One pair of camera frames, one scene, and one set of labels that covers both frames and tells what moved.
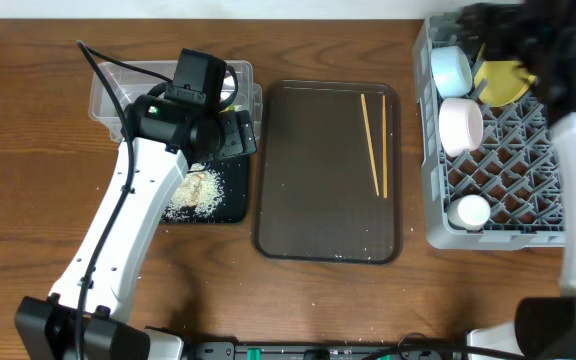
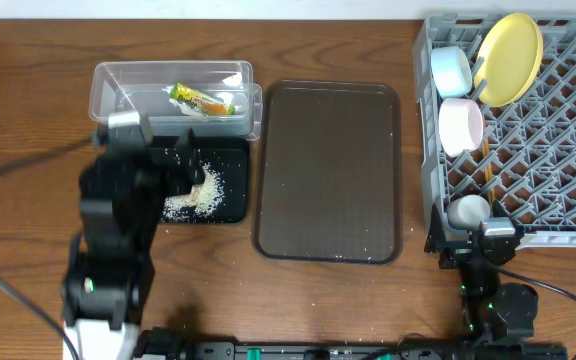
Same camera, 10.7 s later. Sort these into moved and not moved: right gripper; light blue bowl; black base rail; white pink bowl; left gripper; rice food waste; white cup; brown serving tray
Moved: left gripper; right gripper
Not moved: light blue bowl; white pink bowl; white cup; black base rail; rice food waste; brown serving tray
